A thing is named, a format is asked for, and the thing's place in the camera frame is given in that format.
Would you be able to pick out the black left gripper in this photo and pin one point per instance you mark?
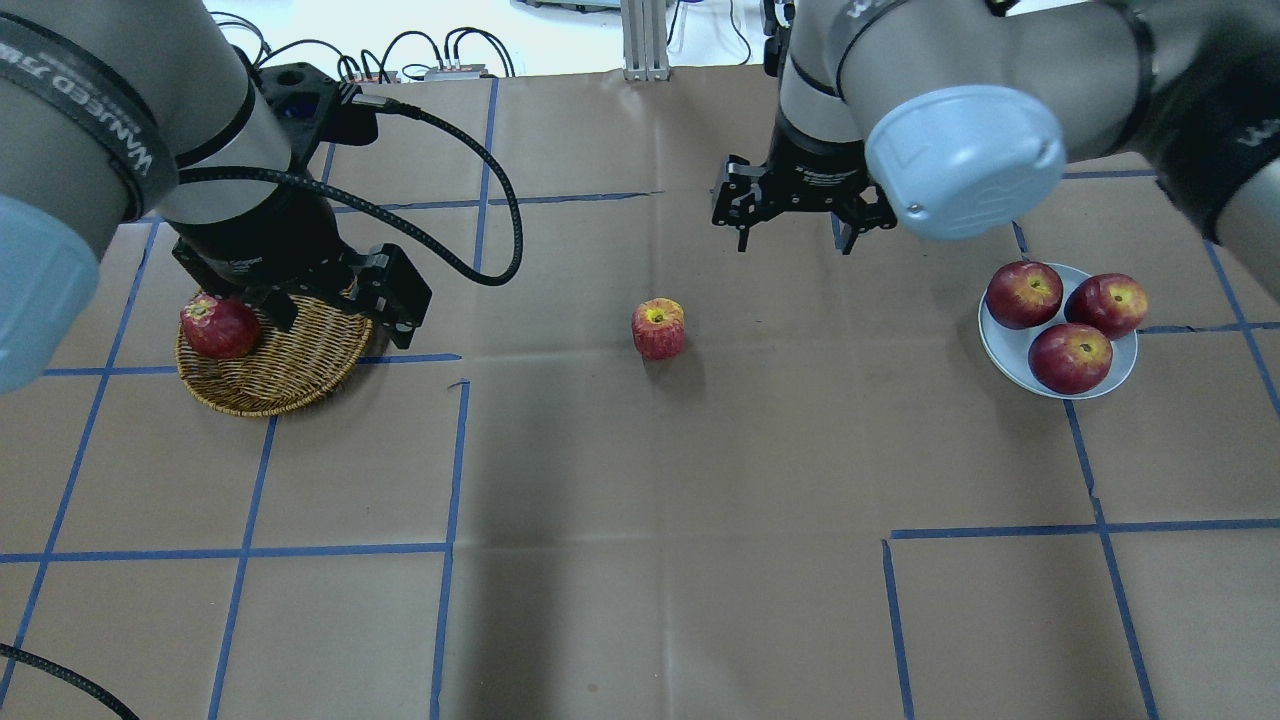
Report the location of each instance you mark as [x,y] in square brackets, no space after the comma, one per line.
[262,245]

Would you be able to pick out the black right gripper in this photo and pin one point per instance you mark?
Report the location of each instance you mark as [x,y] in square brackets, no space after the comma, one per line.
[815,165]

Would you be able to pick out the yellow red striped apple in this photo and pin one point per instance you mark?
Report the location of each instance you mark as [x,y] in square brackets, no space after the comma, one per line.
[658,329]

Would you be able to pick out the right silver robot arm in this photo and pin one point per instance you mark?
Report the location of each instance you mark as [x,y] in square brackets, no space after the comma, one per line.
[952,117]

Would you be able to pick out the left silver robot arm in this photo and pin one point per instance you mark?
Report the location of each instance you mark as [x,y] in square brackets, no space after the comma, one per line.
[117,109]

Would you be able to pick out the dark red apple in basket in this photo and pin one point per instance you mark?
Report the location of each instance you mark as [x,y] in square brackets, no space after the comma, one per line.
[219,328]

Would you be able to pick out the brown wicker basket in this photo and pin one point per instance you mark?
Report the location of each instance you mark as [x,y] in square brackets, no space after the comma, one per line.
[287,370]

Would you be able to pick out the red apple on plate back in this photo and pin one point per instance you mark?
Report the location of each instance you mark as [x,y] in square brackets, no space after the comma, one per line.
[1024,295]

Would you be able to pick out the red apple on plate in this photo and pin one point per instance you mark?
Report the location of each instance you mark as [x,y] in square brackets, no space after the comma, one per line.
[1070,358]
[1024,295]
[1113,303]

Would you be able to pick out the light grey plate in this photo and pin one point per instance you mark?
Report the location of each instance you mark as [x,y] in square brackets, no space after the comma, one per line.
[1008,349]

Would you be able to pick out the red apple on plate front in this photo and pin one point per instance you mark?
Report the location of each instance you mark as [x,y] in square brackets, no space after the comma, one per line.
[1070,358]

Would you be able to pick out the red apple on plate left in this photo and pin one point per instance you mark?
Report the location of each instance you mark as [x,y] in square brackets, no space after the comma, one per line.
[1113,303]

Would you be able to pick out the aluminium frame post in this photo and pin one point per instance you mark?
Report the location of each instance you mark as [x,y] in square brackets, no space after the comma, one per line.
[644,27]

